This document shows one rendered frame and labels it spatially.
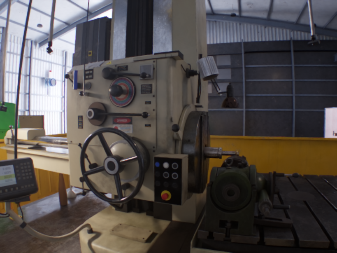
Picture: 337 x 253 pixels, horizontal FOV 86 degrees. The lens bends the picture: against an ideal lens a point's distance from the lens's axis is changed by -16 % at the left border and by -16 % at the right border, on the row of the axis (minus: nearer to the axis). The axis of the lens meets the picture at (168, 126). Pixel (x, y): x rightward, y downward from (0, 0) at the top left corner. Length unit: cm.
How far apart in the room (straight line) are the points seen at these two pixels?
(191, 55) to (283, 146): 227
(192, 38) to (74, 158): 132
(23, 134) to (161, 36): 170
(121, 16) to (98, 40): 35
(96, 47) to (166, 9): 82
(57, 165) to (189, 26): 171
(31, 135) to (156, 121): 160
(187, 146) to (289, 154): 256
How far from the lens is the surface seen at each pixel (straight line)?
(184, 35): 191
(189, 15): 198
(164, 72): 116
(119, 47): 215
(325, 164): 378
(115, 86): 117
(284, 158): 359
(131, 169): 112
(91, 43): 239
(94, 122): 135
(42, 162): 229
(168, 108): 113
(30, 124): 957
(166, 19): 202
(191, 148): 121
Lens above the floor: 155
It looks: 3 degrees down
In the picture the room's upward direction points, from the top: straight up
